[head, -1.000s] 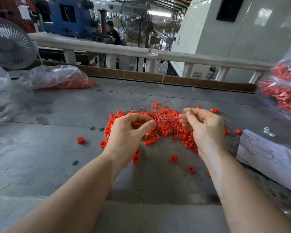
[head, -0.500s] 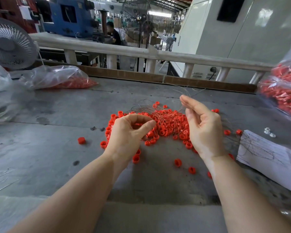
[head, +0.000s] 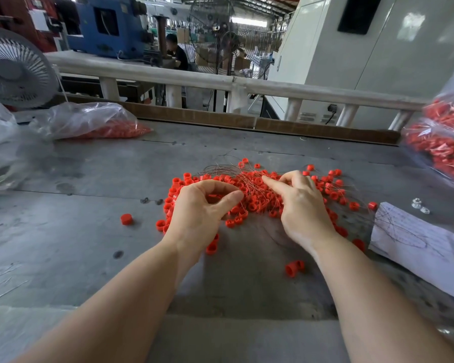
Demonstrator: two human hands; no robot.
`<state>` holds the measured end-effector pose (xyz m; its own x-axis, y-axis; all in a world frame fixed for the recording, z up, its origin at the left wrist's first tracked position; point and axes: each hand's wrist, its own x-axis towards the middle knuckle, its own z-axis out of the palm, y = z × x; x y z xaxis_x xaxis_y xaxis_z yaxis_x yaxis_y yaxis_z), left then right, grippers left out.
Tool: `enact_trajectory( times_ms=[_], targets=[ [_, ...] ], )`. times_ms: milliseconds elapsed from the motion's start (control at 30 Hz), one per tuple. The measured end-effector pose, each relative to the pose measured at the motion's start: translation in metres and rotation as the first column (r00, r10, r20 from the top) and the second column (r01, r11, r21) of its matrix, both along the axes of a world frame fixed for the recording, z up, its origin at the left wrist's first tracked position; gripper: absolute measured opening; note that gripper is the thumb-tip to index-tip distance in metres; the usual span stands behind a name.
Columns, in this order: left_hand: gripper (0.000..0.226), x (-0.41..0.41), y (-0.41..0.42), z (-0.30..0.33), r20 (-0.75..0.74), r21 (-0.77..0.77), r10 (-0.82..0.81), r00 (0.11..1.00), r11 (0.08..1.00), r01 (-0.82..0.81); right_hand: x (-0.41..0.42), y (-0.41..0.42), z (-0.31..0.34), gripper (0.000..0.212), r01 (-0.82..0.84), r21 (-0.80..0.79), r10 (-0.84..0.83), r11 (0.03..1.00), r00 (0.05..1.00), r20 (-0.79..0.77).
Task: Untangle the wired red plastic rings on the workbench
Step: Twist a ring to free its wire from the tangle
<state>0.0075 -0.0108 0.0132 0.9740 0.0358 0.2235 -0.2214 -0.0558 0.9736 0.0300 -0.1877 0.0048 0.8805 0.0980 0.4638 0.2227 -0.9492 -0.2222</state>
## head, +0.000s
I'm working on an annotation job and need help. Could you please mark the black pedestal fan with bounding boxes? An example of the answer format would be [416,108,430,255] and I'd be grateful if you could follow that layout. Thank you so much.
[215,31,243,112]

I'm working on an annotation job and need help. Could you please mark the white metal railing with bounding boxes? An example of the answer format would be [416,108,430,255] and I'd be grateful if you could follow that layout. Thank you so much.
[45,50,428,132]

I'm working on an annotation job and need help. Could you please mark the large clear bag red pieces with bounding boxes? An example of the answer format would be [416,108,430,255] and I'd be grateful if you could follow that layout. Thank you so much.
[403,60,454,186]

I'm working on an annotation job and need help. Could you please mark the person's left forearm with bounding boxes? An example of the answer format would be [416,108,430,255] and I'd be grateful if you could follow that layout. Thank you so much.
[14,241,201,363]

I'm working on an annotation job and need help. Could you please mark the person's right hand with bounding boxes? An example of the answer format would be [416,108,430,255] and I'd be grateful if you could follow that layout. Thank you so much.
[261,170,338,252]

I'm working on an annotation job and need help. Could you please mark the large grey machine cabinet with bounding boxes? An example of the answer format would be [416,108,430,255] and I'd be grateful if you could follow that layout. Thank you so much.
[265,0,454,129]

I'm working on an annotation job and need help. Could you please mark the blue industrial machine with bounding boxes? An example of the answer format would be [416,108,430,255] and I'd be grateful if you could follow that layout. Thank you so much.
[64,0,148,59]

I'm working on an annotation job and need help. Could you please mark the white desk fan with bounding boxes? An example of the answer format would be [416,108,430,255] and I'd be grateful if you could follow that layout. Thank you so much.
[0,25,60,110]

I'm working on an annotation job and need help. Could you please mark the white paper sheet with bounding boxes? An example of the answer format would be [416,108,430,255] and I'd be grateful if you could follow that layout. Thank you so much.
[369,202,454,305]

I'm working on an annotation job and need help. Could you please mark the person's left hand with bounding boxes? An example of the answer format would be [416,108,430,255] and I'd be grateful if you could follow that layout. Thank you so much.
[162,179,245,263]

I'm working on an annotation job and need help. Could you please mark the clear bag with red pieces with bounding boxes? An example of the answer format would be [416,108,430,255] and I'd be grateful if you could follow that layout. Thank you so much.
[29,102,152,141]

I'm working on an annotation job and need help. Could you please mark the bundle of thin metal wires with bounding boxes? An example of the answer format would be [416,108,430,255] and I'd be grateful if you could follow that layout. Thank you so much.
[203,164,304,247]

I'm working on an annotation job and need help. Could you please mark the red industrial machine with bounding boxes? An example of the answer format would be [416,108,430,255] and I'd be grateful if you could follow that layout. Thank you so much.
[0,0,60,52]

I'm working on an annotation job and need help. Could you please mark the pile of red plastic rings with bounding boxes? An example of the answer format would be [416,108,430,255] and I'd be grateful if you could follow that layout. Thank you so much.
[156,158,379,279]

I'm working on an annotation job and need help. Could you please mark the person's right forearm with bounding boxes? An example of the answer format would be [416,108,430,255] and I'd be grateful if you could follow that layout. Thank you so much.
[309,234,454,363]

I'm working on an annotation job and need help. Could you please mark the brown wooden board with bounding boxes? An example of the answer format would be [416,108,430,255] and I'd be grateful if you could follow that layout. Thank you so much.
[49,93,402,145]

